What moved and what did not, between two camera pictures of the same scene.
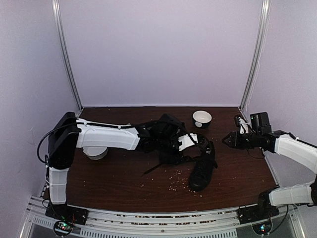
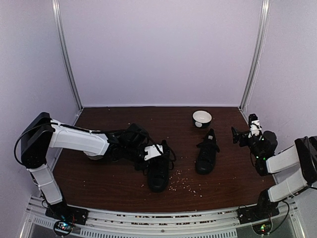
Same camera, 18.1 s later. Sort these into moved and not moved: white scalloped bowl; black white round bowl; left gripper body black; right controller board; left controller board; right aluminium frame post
Moved: left gripper body black
Not moved: right aluminium frame post; black white round bowl; left controller board; right controller board; white scalloped bowl
